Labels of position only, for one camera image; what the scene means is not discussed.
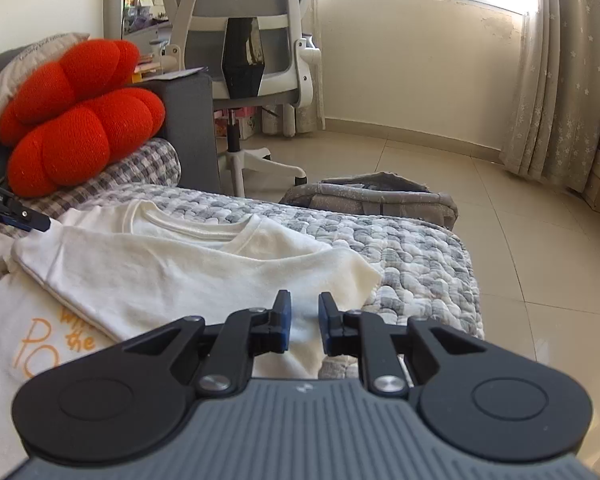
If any red knot cushion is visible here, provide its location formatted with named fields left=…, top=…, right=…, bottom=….
left=0, top=39, right=167, bottom=198

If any cluttered desk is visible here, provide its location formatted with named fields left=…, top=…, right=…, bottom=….
left=122, top=0, right=181, bottom=81

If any white printed t-shirt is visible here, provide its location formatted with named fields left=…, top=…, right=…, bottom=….
left=0, top=200, right=383, bottom=466

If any white grey office chair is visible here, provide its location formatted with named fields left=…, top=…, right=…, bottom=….
left=157, top=0, right=323, bottom=198

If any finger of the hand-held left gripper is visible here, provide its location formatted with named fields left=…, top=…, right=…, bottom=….
left=0, top=177, right=51, bottom=233

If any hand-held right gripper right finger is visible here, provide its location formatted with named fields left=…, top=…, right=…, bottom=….
left=318, top=292, right=487, bottom=399

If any grey checked sofa cover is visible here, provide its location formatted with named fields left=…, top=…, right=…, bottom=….
left=0, top=137, right=486, bottom=381

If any grey sofa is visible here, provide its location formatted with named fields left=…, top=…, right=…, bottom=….
left=152, top=71, right=221, bottom=196

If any beige star-pattern curtain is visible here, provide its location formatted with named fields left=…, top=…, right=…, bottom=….
left=500, top=0, right=600, bottom=183

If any beige pillow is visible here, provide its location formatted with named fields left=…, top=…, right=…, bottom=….
left=0, top=32, right=91, bottom=151

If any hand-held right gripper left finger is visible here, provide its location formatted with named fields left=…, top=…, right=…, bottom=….
left=122, top=290, right=294, bottom=398

